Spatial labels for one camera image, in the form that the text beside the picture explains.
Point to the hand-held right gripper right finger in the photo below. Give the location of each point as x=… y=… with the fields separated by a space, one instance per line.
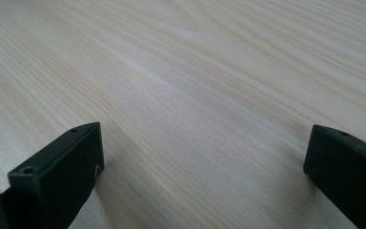
x=346 y=165

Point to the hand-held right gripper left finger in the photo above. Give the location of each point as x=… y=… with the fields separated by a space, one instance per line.
x=57 y=178

